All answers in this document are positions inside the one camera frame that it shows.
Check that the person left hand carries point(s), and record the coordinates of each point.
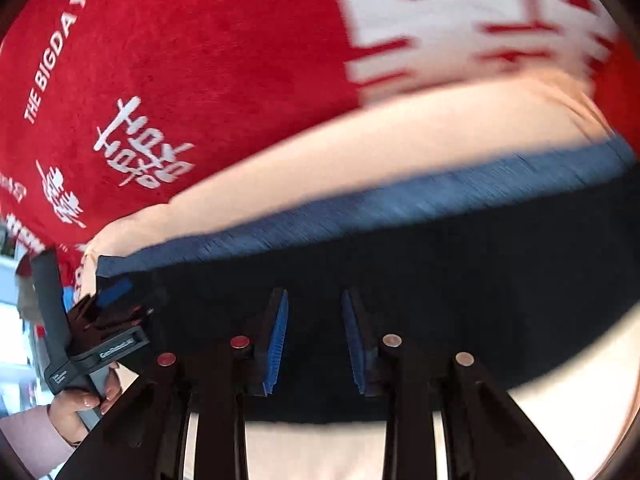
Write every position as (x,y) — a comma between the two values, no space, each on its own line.
(64,410)

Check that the red sofa cover white characters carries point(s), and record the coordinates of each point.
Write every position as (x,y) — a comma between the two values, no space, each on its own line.
(111,106)

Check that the pink sleeved left forearm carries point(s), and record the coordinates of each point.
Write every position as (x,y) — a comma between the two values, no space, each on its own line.
(35,441)

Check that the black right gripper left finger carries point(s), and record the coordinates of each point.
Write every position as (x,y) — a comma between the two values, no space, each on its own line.
(188,411)

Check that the beige sofa seat cushion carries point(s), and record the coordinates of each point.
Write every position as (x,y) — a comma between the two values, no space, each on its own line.
(584,405)

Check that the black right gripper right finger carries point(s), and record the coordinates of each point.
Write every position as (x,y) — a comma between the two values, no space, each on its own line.
(486,433)

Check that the black pants blue patterned waistband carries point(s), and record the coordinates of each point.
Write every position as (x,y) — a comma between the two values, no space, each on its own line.
(522,262)

